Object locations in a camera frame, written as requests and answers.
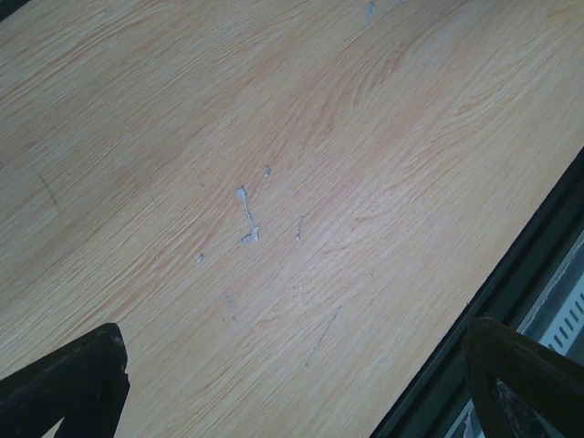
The white slotted cable duct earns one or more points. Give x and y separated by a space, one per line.
556 320

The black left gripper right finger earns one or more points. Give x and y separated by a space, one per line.
518 386

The black aluminium frame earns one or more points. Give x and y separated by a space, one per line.
438 403

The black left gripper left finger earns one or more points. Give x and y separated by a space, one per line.
81 388

